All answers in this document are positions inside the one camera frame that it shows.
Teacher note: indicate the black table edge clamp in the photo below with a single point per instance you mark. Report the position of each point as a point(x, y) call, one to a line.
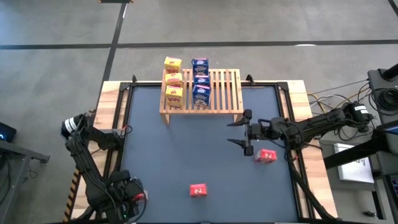
point(134, 79)
point(249, 79)

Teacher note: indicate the black diagonal support strut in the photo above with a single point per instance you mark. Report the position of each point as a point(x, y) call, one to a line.
point(305, 193)

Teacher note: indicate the grey equipment cart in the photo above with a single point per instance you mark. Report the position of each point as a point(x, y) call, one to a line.
point(376, 81)

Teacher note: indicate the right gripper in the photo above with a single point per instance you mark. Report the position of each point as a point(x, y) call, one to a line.
point(259, 131)

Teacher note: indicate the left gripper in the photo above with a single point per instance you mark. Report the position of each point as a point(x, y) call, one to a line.
point(127, 196)

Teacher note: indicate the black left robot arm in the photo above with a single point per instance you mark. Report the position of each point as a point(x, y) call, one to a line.
point(84, 161)

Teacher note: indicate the blue Frosted Flakes box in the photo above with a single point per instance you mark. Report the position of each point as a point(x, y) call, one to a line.
point(201, 96)
point(202, 80)
point(200, 64)

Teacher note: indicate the black computer with blue light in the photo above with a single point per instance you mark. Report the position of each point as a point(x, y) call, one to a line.
point(6, 132)

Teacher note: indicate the yellow Corn Pops box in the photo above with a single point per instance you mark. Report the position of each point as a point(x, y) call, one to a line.
point(174, 79)
point(173, 63)
point(174, 97)

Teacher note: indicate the grey metal desk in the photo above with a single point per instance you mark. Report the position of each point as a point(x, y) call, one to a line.
point(18, 155)

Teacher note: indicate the wooden slatted shelf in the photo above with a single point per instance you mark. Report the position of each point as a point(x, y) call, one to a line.
point(224, 110)

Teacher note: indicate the red Froot Loops box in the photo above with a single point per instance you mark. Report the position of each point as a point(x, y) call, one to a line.
point(198, 189)
point(265, 156)
point(141, 196)

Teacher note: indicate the blue screen device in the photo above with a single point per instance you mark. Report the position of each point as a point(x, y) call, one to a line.
point(393, 129)

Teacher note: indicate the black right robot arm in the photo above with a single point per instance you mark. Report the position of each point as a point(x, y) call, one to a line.
point(311, 127)

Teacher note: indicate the black metal beam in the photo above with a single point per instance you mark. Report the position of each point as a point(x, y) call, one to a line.
point(357, 151)

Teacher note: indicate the white paper sheet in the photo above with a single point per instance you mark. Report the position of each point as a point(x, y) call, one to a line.
point(357, 171)

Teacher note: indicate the yellow black hazard tape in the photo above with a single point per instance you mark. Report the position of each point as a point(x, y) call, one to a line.
point(72, 189)

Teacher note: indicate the black table frame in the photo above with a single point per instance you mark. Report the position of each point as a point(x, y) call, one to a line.
point(264, 84)

